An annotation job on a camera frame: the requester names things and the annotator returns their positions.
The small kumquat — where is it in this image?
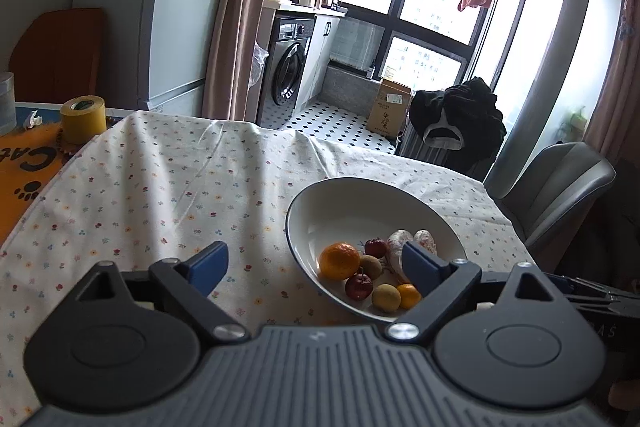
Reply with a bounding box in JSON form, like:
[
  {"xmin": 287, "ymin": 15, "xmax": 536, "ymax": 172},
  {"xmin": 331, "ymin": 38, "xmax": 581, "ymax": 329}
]
[{"xmin": 397, "ymin": 284, "xmax": 422, "ymax": 310}]

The red cherry fruit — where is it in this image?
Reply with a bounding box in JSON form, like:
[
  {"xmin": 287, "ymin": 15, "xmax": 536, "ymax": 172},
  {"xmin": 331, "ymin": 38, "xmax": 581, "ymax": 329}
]
[{"xmin": 345, "ymin": 272, "xmax": 373, "ymax": 301}]

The large orange mandarin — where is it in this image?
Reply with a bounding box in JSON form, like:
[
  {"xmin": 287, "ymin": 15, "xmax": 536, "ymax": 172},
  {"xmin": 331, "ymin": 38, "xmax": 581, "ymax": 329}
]
[{"xmin": 319, "ymin": 243, "xmax": 360, "ymax": 281}]

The white kitchen cabinet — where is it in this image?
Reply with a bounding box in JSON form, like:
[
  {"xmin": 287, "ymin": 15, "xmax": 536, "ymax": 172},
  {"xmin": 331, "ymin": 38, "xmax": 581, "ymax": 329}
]
[{"xmin": 295, "ymin": 15, "xmax": 341, "ymax": 113}]

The floral white tablecloth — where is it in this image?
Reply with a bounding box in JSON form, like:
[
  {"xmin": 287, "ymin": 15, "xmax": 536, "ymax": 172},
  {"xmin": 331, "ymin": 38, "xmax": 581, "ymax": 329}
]
[{"xmin": 1, "ymin": 112, "xmax": 528, "ymax": 426}]

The grey leather chair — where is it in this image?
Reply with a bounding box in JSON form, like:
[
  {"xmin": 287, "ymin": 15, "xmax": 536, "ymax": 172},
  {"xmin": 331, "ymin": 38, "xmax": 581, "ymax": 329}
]
[{"xmin": 487, "ymin": 141, "xmax": 618, "ymax": 258}]

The white ceramic bowl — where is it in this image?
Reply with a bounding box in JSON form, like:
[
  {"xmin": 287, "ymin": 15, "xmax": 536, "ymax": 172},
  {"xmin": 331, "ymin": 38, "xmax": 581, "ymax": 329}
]
[{"xmin": 285, "ymin": 178, "xmax": 466, "ymax": 324}]

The right side curtain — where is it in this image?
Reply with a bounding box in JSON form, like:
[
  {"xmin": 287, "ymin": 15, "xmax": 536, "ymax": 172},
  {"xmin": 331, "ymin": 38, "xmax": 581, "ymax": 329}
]
[{"xmin": 584, "ymin": 0, "xmax": 639, "ymax": 164}]

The black clothes pile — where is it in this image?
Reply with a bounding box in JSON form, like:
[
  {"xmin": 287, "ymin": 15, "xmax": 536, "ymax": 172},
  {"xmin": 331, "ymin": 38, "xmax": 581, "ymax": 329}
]
[{"xmin": 409, "ymin": 77, "xmax": 506, "ymax": 174}]

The cardboard box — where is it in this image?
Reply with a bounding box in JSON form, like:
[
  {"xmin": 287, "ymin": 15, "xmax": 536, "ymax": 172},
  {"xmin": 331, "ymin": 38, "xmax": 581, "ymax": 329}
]
[{"xmin": 367, "ymin": 79, "xmax": 412, "ymax": 139}]

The yellow tape roll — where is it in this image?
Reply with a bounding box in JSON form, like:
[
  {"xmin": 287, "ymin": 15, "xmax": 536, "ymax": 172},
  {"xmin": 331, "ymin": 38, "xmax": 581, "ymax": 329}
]
[{"xmin": 60, "ymin": 95, "xmax": 106, "ymax": 145}]

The orange cat table mat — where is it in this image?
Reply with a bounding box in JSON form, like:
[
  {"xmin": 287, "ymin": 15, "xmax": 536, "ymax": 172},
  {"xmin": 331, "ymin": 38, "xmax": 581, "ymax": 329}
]
[{"xmin": 0, "ymin": 122, "xmax": 78, "ymax": 243}]

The clear glass cup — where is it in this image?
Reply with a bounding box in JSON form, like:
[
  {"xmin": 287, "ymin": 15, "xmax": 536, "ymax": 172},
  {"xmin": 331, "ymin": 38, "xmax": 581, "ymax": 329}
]
[{"xmin": 0, "ymin": 72, "xmax": 16, "ymax": 136}]

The red wooden chair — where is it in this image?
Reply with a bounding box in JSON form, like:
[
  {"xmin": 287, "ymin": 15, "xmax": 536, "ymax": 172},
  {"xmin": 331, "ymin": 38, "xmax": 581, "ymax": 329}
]
[{"xmin": 9, "ymin": 8, "xmax": 106, "ymax": 103}]

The silver washing machine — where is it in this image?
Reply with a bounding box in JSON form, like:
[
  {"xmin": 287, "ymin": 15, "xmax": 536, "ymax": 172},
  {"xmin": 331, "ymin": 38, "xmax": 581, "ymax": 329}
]
[{"xmin": 256, "ymin": 14, "xmax": 314, "ymax": 129}]

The pink brown curtain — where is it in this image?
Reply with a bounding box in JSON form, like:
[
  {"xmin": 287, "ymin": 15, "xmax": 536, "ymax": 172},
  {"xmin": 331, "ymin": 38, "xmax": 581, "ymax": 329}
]
[{"xmin": 202, "ymin": 0, "xmax": 262, "ymax": 120}]

